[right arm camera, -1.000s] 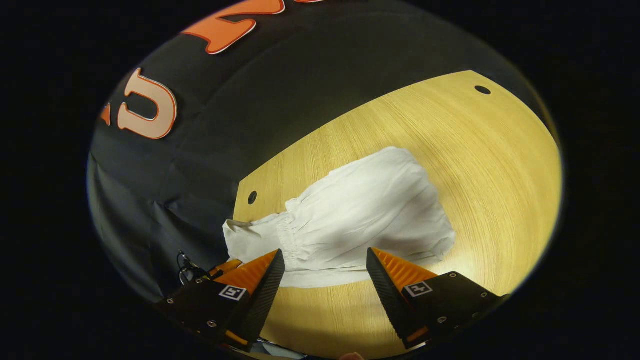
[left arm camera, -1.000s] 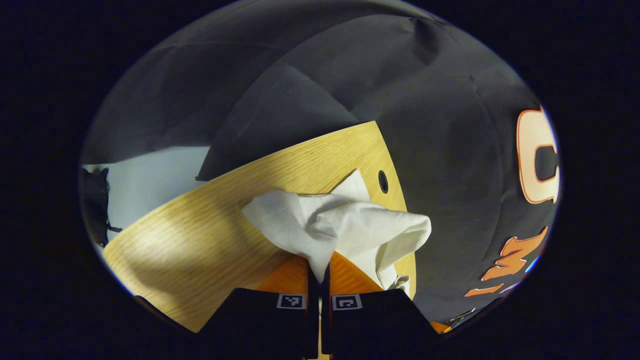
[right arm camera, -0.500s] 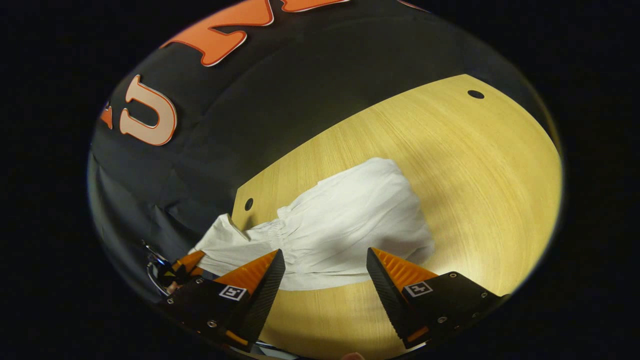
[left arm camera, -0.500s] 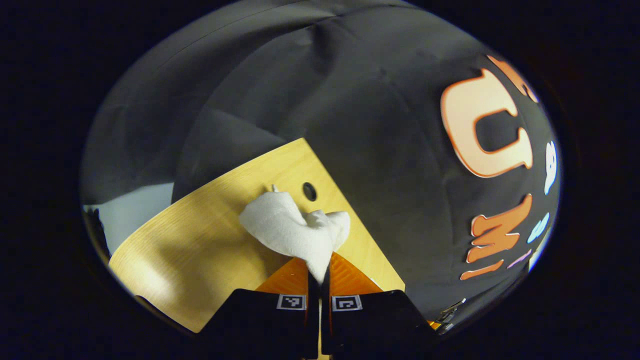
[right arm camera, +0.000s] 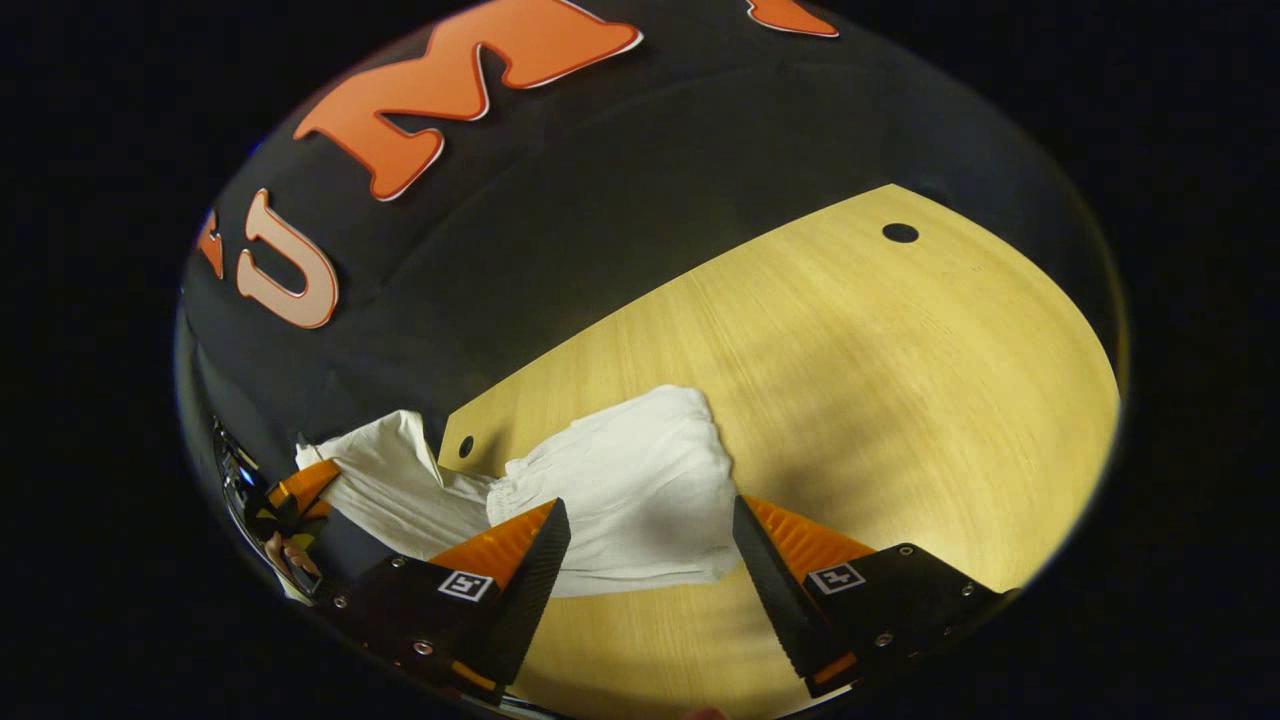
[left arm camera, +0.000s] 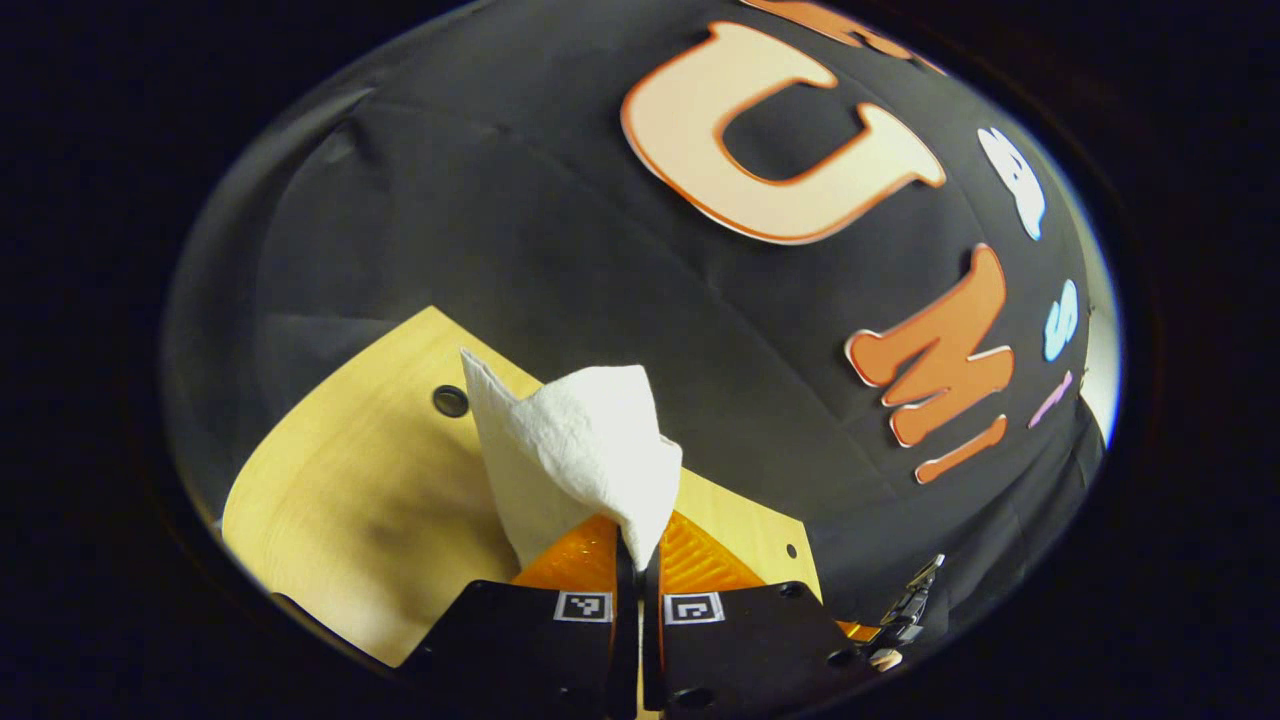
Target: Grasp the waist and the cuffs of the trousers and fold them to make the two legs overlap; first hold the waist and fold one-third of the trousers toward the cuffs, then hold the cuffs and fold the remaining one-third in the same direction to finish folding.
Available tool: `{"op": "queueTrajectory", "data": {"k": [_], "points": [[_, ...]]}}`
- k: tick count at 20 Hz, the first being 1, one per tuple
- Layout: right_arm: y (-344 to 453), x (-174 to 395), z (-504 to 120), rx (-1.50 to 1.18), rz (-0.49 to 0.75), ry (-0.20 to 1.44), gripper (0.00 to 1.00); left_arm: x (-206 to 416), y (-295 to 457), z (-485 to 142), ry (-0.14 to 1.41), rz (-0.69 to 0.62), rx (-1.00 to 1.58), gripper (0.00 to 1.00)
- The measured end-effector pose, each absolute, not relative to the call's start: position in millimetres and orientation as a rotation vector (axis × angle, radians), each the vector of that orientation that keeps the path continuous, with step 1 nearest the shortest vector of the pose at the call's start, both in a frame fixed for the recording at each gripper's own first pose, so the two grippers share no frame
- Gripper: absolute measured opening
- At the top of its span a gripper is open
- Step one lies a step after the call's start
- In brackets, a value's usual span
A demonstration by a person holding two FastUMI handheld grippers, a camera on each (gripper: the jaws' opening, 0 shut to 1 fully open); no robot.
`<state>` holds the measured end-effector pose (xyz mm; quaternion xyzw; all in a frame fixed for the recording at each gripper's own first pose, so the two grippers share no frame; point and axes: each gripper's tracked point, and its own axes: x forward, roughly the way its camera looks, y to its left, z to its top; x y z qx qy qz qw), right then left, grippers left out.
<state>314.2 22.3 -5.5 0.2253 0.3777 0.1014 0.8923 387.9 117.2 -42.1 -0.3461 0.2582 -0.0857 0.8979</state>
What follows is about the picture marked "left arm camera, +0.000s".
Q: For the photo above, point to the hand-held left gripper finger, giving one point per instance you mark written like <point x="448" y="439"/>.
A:
<point x="625" y="640"/>
<point x="650" y="650"/>

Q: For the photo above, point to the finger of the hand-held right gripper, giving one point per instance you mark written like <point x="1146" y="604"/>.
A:
<point x="912" y="605"/>

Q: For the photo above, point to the white jeans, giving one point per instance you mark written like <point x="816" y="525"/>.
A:
<point x="580" y="450"/>

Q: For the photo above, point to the black backdrop cloth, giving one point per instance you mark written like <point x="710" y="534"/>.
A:
<point x="550" y="250"/>

